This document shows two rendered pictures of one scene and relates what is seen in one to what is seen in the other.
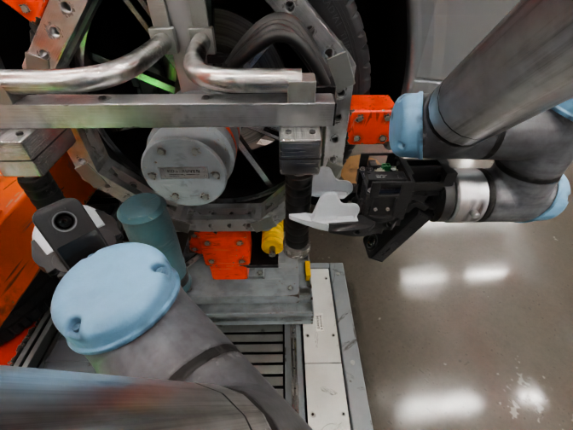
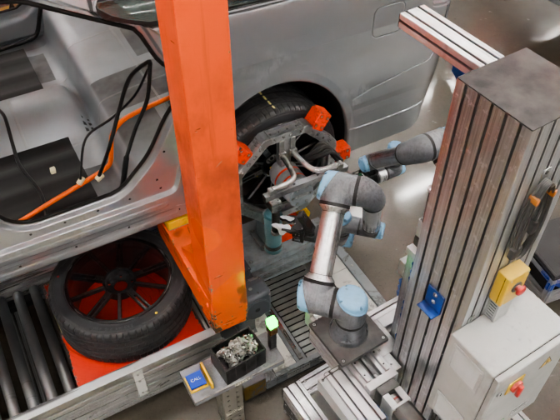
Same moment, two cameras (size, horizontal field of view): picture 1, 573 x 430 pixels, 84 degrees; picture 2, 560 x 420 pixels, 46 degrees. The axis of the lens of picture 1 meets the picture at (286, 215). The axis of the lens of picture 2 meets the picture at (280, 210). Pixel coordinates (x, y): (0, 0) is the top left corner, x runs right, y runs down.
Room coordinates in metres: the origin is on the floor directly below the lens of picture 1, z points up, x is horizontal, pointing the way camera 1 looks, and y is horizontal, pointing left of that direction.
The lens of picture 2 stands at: (-1.41, 1.23, 2.98)
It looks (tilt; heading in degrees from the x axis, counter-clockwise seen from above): 47 degrees down; 332
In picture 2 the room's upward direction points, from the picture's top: straight up
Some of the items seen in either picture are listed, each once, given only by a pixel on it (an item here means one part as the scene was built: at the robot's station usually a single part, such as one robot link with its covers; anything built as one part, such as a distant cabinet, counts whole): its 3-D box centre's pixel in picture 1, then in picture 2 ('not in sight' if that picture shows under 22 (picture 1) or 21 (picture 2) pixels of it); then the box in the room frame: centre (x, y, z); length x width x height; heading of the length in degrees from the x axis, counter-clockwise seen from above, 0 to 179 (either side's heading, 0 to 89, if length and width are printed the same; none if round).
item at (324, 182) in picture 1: (321, 184); not in sight; (0.36, -0.05, 0.85); 0.09 x 0.03 x 0.06; 83
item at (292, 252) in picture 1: (298, 212); not in sight; (0.34, -0.02, 0.83); 0.04 x 0.04 x 0.16
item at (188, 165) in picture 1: (197, 141); (291, 182); (0.50, 0.16, 0.85); 0.21 x 0.14 x 0.14; 1
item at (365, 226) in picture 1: (357, 219); not in sight; (0.31, -0.10, 0.83); 0.09 x 0.05 x 0.02; 100
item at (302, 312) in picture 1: (245, 276); (268, 247); (0.74, 0.16, 0.13); 0.50 x 0.36 x 0.10; 91
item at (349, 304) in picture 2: not in sight; (349, 305); (-0.30, 0.35, 0.98); 0.13 x 0.12 x 0.14; 46
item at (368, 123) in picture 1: (367, 119); (338, 151); (0.58, -0.16, 0.85); 0.09 x 0.08 x 0.07; 91
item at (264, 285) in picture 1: (240, 242); (267, 224); (0.74, 0.16, 0.32); 0.40 x 0.30 x 0.28; 91
